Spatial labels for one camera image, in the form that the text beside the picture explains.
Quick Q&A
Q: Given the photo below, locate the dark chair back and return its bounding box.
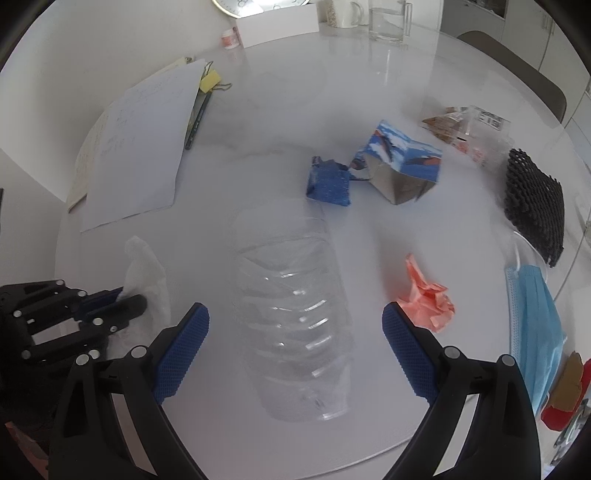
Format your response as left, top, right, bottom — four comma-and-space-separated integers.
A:
457, 30, 568, 123

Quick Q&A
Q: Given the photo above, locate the yellow binder clip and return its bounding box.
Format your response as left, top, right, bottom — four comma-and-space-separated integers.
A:
198, 69, 233, 95

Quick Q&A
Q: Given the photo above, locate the white tissue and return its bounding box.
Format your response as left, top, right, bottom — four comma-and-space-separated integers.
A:
122, 235, 172, 352

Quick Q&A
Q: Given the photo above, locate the crumpled pink paper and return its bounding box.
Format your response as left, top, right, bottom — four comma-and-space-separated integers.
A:
397, 253, 455, 333

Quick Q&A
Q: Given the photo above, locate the crushed clear plastic bottle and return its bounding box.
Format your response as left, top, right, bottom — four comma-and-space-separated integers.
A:
231, 203, 356, 423

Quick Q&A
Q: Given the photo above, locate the glass mug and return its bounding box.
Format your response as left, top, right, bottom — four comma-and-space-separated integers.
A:
368, 0, 414, 44

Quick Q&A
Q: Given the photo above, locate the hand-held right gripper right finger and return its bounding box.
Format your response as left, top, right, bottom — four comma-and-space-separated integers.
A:
381, 302, 543, 480

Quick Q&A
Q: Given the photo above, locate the black foam net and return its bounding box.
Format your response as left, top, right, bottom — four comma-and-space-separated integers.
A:
501, 148, 566, 268

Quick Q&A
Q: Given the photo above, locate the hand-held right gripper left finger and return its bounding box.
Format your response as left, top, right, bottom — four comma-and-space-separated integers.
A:
46, 302, 211, 480

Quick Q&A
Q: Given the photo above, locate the crumpled blue wrapper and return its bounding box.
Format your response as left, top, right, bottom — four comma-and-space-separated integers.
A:
305, 156, 354, 208

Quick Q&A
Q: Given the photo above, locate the white cabinet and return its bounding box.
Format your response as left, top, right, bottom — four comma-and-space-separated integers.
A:
438, 0, 591, 134

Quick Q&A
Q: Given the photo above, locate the clear printed snack wrapper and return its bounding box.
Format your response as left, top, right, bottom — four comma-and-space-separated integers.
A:
455, 105, 513, 171

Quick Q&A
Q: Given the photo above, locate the brown cardboard piece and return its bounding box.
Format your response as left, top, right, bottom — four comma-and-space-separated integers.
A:
551, 351, 585, 409

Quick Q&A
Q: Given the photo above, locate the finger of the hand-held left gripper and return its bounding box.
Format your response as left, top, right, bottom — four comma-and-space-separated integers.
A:
0, 279, 125, 325
21, 295, 148, 364

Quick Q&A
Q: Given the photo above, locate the brown patterned wrapper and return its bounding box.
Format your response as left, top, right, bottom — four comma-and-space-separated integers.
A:
421, 107, 468, 140

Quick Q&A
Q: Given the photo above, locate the white paper sheet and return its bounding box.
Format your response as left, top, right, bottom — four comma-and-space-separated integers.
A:
81, 59, 206, 233

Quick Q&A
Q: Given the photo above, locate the white box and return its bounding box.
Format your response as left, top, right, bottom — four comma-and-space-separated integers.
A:
235, 4, 320, 49

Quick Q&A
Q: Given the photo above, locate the white speckled mug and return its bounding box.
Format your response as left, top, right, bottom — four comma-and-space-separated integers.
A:
318, 0, 365, 29

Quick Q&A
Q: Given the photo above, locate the red object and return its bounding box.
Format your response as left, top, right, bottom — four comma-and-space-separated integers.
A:
541, 392, 585, 430

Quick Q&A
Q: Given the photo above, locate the blue face mask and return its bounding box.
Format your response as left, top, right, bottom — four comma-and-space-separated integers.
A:
504, 231, 568, 416

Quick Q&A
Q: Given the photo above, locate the blue and silver carton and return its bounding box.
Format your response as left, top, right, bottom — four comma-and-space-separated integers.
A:
352, 120, 443, 206

